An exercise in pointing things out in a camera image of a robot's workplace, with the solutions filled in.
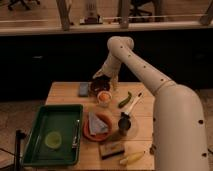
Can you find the dark round gripper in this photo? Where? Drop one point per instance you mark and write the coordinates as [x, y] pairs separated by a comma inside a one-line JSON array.
[[102, 84]]

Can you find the orange apple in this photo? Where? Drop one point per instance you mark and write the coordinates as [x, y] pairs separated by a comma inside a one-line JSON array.
[[104, 97]]

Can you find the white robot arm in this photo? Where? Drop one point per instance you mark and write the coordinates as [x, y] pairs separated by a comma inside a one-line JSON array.
[[179, 132]]

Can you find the white paper cup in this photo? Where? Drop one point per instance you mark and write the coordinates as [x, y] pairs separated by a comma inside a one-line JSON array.
[[104, 103]]

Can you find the green cucumber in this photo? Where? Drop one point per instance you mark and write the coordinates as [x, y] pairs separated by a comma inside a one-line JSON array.
[[125, 101]]

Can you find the grey rectangular sponge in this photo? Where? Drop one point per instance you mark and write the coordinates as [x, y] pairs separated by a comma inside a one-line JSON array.
[[83, 89]]

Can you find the grey folded cloth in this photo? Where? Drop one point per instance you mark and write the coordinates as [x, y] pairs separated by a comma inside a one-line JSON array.
[[96, 125]]

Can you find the orange plate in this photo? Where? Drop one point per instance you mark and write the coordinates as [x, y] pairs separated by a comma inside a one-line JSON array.
[[98, 137]]

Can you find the metal fork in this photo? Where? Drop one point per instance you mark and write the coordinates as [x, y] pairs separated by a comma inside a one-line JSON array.
[[75, 134]]

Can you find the brown wooden block sponge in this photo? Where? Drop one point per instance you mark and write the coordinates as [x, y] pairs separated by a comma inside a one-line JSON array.
[[111, 149]]

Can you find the black office chair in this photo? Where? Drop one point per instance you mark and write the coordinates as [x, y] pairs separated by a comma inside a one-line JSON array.
[[139, 11]]

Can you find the yellow corn cob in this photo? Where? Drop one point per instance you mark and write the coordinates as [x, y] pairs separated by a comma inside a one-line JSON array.
[[131, 158]]

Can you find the green plastic tray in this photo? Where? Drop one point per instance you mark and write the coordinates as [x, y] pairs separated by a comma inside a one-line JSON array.
[[60, 118]]

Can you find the green round lid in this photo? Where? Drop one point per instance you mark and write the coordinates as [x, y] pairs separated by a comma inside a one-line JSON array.
[[53, 140]]

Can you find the black camera stand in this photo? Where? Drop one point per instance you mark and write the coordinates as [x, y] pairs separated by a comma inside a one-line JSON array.
[[19, 136]]

